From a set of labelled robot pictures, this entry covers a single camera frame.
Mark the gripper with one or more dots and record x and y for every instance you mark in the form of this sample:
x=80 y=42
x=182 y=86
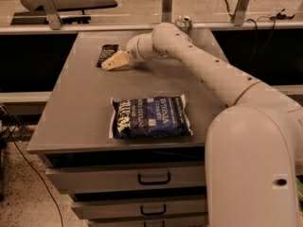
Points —
x=133 y=52

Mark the dark chocolate rxbar wrapper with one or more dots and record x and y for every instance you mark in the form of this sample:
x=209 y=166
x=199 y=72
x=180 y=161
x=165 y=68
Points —
x=107 y=51

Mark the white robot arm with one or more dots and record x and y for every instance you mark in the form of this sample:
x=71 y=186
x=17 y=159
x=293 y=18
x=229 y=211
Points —
x=251 y=146

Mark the blue potato chip bag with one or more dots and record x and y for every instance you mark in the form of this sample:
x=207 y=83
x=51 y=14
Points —
x=160 y=116

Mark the white green soda can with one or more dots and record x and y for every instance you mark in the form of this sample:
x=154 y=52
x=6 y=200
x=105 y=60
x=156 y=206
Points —
x=184 y=23

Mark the grey drawer cabinet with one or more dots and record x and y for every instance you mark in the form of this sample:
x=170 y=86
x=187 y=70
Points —
x=128 y=146

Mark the grey horizontal railing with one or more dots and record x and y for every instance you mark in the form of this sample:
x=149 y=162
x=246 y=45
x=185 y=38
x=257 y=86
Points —
x=74 y=29

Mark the top grey drawer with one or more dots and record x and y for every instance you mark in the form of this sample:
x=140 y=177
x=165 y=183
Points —
x=113 y=178

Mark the grey drawer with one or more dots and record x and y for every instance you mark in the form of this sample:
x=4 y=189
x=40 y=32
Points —
x=135 y=208
x=113 y=178
x=194 y=221

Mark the middle grey drawer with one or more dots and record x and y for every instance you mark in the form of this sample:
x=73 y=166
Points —
x=135 y=208

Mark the bottom grey drawer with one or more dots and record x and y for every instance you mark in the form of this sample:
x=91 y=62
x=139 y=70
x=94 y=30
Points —
x=194 y=221

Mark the middle metal bracket post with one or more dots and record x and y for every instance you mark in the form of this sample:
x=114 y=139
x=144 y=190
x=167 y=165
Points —
x=166 y=11

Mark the metal bracket post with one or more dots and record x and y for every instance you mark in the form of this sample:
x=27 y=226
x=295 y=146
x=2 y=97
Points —
x=166 y=11
x=239 y=13
x=52 y=15

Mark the left metal bracket post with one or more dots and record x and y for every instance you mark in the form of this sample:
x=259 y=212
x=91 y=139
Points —
x=52 y=15

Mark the right metal bracket post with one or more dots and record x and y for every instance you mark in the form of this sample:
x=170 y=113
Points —
x=239 y=13

